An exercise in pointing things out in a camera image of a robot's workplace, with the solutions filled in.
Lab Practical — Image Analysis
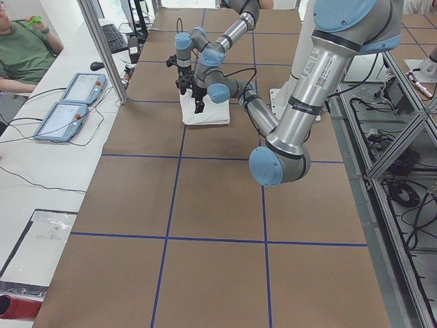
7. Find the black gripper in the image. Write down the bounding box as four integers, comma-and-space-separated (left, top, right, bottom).
166, 55, 192, 79
177, 73, 207, 113

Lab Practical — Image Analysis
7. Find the white long-sleeve printed shirt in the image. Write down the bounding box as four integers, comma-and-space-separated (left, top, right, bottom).
180, 90, 230, 126

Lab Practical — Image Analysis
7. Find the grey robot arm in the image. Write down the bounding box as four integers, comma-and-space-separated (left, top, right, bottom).
167, 1, 403, 187
167, 1, 261, 85

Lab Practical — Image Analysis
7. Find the black computer keyboard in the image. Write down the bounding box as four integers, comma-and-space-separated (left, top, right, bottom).
101, 24, 128, 54

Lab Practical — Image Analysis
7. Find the black computer mouse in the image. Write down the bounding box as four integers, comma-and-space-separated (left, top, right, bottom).
89, 61, 104, 72

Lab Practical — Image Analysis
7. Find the upper teach pendant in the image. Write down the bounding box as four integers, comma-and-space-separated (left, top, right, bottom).
60, 72, 107, 105

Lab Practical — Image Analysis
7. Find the teach pendant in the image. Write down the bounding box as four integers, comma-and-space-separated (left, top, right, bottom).
33, 102, 88, 142
60, 72, 107, 105

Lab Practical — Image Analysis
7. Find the lower teach pendant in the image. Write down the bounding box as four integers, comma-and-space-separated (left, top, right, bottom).
33, 102, 88, 142

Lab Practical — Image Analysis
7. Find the person in green shirt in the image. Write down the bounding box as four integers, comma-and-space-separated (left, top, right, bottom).
1, 1, 64, 94

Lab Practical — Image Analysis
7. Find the green handheld object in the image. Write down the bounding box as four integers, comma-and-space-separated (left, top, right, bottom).
27, 16, 42, 26

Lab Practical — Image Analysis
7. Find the plastic bag on table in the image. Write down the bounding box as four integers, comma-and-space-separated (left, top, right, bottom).
1, 208, 77, 298

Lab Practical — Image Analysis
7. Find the red cylinder object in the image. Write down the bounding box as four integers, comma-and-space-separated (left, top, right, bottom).
1, 295, 42, 321

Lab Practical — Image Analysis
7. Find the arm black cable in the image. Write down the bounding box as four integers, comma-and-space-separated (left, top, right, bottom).
220, 67, 257, 103

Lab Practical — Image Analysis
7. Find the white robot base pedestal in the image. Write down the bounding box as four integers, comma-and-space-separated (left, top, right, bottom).
270, 0, 315, 119

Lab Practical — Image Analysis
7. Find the aluminium frame post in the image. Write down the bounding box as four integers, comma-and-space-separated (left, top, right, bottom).
77, 0, 128, 105

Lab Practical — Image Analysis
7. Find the black metal frame rack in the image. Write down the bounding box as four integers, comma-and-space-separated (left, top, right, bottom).
328, 44, 436, 327

